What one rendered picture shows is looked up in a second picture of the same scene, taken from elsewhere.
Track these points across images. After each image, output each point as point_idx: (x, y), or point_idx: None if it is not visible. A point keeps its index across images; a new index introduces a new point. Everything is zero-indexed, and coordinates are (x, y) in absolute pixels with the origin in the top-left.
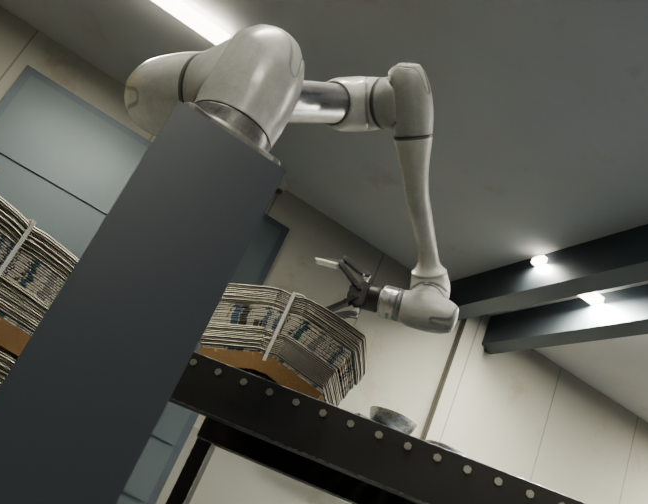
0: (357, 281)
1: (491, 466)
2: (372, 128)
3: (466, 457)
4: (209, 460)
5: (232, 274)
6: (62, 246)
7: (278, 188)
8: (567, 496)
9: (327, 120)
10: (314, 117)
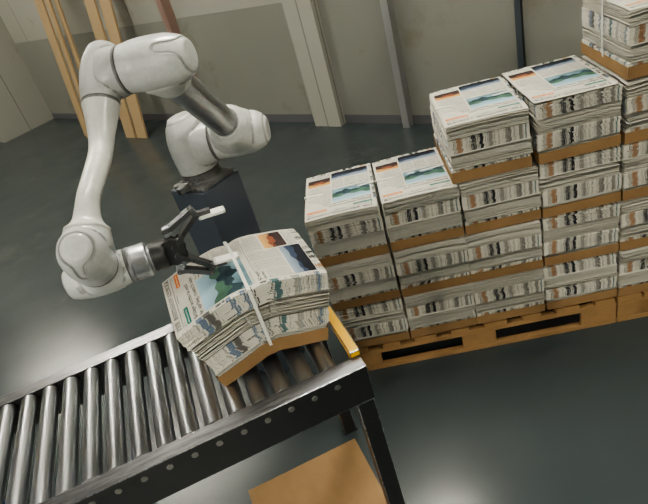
0: (175, 236)
1: (75, 364)
2: (140, 92)
3: (91, 357)
4: (360, 415)
5: (189, 232)
6: (305, 208)
7: (179, 193)
8: (26, 385)
9: (177, 102)
10: (183, 108)
